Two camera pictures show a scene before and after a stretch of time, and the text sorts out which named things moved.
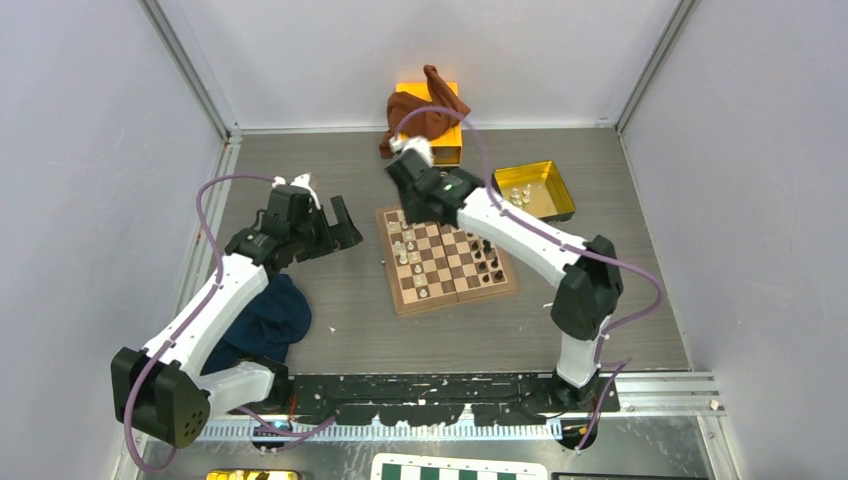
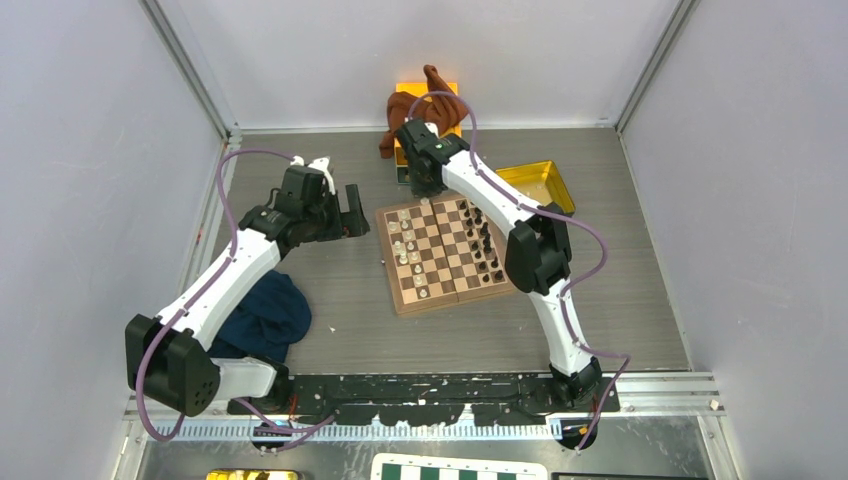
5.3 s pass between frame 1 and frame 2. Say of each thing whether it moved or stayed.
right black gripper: moved
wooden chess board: stayed
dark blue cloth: stayed
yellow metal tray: stayed
